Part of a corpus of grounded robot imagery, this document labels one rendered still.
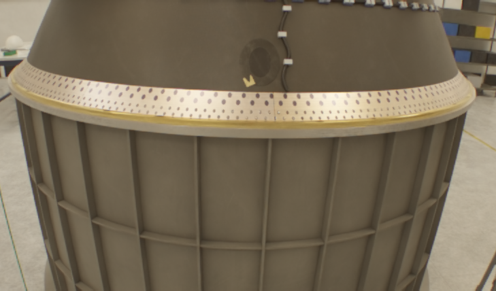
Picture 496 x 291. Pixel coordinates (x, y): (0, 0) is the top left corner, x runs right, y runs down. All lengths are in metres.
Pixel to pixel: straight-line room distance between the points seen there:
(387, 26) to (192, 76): 0.63
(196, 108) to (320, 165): 0.38
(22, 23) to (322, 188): 6.87
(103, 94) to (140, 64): 0.14
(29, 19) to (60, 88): 6.23
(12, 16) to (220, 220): 6.82
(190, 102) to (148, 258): 0.55
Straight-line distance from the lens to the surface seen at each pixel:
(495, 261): 2.26
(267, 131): 0.98
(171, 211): 1.18
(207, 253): 1.23
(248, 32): 1.09
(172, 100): 1.05
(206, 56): 1.08
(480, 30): 7.70
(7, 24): 7.72
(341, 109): 1.08
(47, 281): 2.37
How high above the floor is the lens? 1.48
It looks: 22 degrees down
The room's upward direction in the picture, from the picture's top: 2 degrees clockwise
